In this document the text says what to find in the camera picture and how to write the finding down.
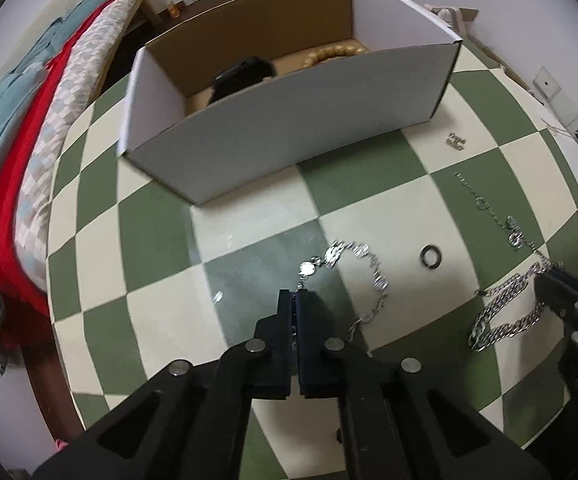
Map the black watch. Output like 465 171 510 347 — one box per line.
206 56 276 106

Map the thick silver chain bracelet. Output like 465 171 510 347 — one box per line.
467 260 551 354

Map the green checkered tablecloth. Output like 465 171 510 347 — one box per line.
44 45 578 480

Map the silver charm bracelet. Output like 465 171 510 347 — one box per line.
295 240 391 345

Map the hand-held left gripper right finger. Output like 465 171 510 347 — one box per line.
296 289 552 480

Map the diamond patterned quilt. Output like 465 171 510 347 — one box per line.
16 0 143 292

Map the white cardboard box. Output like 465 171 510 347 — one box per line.
117 0 463 206

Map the red blanket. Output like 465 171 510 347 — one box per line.
0 0 126 357

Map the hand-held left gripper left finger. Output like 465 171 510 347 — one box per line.
29 288 296 480

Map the white wall socket panel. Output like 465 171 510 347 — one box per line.
532 65 563 102
550 91 578 129

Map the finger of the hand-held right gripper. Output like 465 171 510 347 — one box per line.
533 264 578 353

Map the thin silver pendant necklace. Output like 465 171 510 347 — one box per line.
452 172 564 270

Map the wooden bead bracelet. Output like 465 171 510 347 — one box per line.
302 43 370 69

